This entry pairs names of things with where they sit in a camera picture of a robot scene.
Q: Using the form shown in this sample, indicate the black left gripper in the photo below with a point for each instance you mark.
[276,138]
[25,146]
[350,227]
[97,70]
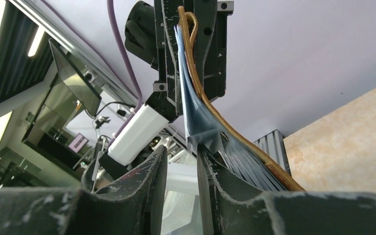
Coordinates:
[210,47]

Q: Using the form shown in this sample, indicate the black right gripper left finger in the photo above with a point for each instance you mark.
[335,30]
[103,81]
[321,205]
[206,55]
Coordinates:
[131,205]

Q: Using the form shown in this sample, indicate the brown leather card holder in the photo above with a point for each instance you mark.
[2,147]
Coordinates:
[204,125]

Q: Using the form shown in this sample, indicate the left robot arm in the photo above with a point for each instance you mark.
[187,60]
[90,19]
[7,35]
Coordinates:
[150,37]

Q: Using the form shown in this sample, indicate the aluminium frame rail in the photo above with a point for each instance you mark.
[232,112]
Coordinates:
[273,145]

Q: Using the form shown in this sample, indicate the white perforated basket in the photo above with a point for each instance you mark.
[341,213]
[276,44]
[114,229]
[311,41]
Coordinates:
[181,212]

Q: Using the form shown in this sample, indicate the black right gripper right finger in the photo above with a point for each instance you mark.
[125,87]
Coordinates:
[230,206]

